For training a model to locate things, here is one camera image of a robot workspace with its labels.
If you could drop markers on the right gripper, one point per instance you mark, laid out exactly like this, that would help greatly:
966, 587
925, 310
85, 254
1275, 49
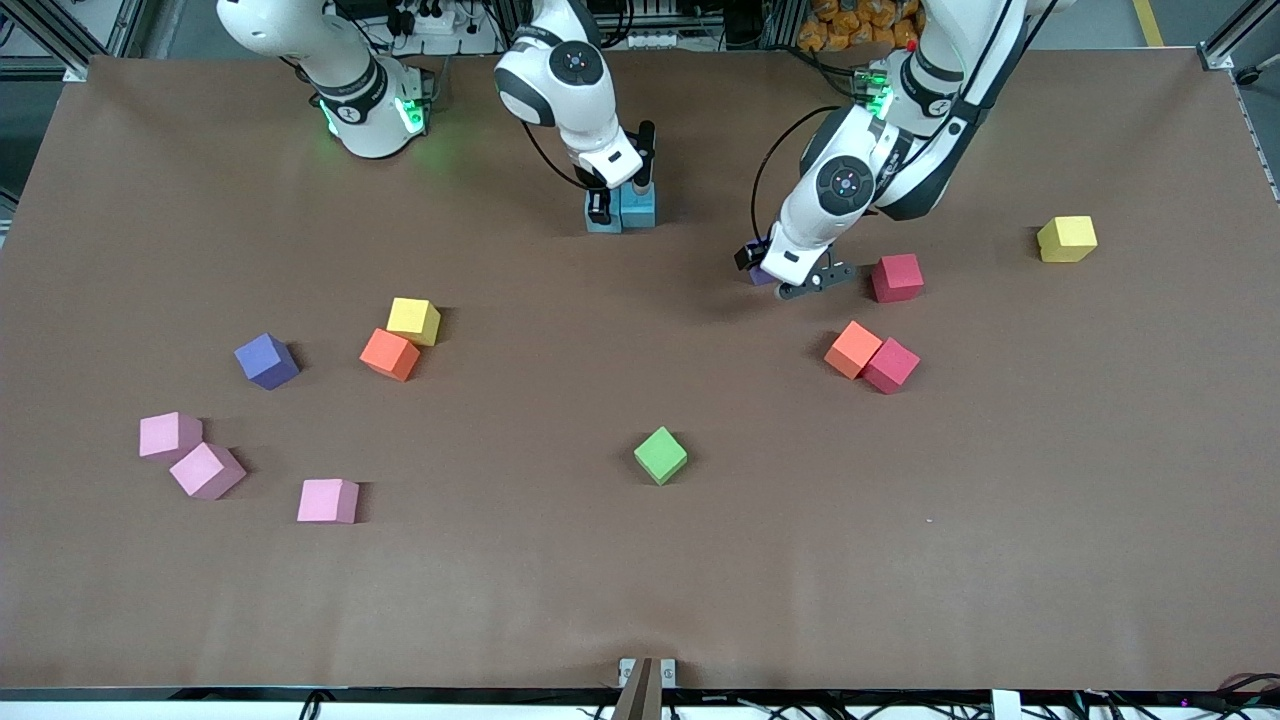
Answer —
599, 205

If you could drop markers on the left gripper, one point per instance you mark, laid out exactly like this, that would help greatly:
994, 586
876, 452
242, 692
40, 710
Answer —
746, 257

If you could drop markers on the purple foam cube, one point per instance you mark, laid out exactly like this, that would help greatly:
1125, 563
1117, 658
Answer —
266, 360
762, 277

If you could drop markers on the blue foam cube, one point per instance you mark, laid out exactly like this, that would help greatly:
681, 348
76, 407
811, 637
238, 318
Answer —
640, 212
617, 222

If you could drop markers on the orange foam cube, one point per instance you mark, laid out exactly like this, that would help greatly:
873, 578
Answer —
390, 354
851, 349

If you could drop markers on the red foam cube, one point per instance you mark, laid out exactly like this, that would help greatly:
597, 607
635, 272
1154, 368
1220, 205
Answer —
896, 277
892, 366

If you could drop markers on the yellow foam cube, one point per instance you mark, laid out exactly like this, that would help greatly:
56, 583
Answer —
1067, 240
413, 320

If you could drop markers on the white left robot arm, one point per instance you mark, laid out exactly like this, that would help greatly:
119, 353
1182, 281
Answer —
845, 185

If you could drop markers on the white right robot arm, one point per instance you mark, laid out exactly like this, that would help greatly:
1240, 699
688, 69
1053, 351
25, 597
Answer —
565, 75

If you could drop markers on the white power strip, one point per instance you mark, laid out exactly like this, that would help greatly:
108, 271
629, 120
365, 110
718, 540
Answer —
645, 40
435, 22

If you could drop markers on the green foam cube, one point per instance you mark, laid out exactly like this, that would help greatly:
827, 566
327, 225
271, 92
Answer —
660, 455

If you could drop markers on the bag of orange snacks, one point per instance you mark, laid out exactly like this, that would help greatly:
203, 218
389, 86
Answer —
850, 25

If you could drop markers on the large paper table cover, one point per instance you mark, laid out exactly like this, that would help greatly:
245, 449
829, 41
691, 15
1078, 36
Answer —
500, 580

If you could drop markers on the pink foam cube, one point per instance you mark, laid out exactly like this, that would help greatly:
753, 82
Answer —
168, 435
205, 470
327, 500

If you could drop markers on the metal bracket with post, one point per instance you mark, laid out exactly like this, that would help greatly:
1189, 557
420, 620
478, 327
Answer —
645, 690

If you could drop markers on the small white bracket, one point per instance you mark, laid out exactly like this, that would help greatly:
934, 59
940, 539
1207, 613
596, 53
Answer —
1005, 706

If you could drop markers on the aluminium frame profile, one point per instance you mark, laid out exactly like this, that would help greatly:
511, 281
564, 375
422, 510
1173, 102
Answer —
120, 28
1240, 30

